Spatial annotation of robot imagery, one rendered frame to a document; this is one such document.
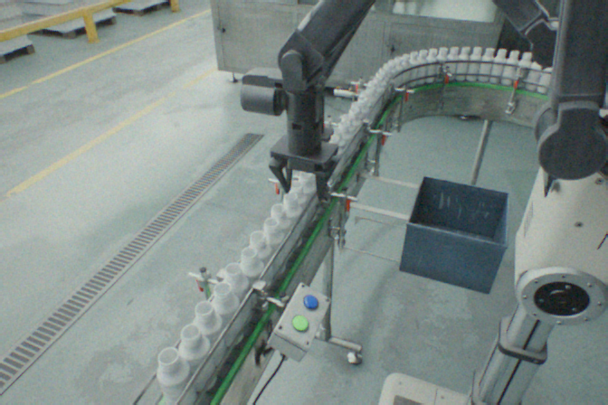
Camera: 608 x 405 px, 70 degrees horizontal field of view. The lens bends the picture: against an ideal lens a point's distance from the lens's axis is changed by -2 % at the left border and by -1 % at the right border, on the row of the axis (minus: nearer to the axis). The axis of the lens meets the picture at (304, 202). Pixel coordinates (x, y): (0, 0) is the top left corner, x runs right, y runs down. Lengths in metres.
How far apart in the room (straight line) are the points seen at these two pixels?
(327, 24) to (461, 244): 1.01
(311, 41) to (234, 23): 4.28
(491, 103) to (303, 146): 1.95
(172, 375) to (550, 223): 0.73
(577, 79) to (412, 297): 2.03
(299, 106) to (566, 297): 0.65
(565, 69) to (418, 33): 3.69
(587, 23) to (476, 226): 1.29
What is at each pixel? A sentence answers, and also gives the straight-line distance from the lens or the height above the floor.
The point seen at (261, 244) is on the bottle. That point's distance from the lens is 1.05.
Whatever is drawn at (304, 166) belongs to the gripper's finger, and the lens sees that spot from 0.72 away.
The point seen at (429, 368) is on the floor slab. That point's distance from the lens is 2.28.
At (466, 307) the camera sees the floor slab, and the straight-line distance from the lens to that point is 2.57.
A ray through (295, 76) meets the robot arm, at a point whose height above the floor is 1.63.
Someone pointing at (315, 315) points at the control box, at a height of 1.10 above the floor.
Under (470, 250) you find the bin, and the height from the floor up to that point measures 0.90.
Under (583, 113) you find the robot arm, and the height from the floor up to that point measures 1.63.
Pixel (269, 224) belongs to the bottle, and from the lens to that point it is 1.11.
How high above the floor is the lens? 1.85
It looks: 36 degrees down
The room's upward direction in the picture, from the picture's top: straight up
